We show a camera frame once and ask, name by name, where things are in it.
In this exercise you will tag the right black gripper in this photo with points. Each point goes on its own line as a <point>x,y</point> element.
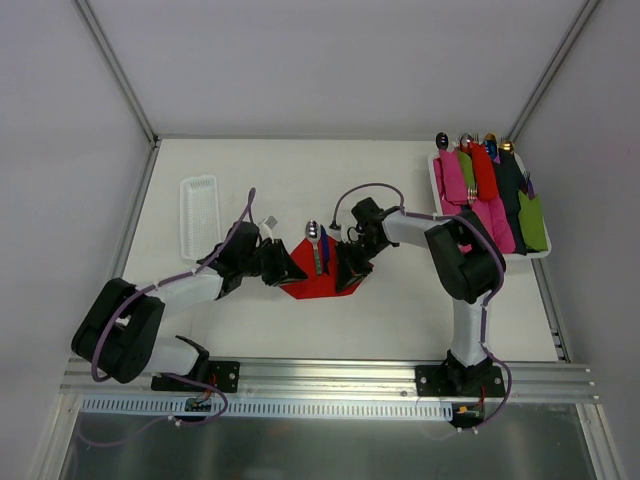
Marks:
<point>347,255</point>

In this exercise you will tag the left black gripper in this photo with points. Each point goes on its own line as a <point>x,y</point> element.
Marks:
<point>273,263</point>

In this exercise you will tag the red paper napkin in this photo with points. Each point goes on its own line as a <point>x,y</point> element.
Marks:
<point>323,286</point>

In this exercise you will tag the dark blue knife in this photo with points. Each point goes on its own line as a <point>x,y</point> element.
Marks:
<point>324,250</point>

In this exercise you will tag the green handled spoon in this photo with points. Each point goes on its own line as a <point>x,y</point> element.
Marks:
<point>312,234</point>

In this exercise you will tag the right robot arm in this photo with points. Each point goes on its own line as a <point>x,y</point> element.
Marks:
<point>471,270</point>

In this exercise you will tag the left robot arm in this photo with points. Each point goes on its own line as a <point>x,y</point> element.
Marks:
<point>120,337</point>

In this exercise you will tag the pink napkin roll upper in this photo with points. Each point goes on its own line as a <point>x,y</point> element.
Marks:
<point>454,187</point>

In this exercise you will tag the pink napkin roll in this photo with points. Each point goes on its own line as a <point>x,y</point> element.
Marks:
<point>501,230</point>
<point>454,187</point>
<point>482,210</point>

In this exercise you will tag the pink napkin roll lower middle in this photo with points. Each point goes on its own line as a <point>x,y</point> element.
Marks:
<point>482,210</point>

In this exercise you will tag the pink napkin roll lower right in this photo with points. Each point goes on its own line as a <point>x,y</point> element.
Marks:
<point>501,230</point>

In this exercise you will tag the green napkin roll left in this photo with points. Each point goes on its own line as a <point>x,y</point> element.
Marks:
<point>466,166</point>

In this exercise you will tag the green napkin roll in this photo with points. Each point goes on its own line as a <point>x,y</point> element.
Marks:
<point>466,166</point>
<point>532,223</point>

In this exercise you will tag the red napkin roll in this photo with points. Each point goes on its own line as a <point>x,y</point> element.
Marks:
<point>482,164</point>

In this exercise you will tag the dark navy napkin roll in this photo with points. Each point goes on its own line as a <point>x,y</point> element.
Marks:
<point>509,177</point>

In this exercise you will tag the green napkin roll right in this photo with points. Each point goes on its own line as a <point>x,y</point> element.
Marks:
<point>532,223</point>

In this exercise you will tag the white perforated utensil tray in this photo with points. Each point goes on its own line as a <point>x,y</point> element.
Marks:
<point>199,216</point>

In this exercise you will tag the white tray of rolls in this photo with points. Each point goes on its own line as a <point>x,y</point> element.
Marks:
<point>492,146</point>

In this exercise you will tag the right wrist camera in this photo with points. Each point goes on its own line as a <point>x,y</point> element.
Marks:
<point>337,231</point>

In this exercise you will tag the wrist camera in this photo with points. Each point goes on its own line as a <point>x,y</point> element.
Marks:
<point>266,227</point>
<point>337,231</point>

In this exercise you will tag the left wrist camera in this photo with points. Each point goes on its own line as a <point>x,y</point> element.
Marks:
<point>266,227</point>

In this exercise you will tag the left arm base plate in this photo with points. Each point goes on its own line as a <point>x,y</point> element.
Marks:
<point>223,375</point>

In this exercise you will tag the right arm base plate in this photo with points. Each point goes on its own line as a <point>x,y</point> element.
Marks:
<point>446,380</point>

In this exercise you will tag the white slotted cable duct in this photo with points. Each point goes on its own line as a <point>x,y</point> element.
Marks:
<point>267,408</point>

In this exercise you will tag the left frame post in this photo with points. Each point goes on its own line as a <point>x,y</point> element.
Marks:
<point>104,46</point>

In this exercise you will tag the frame post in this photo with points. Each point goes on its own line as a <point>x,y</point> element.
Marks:
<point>104,46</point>
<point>567,43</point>

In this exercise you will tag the right frame post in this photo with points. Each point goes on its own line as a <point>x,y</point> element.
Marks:
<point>567,43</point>

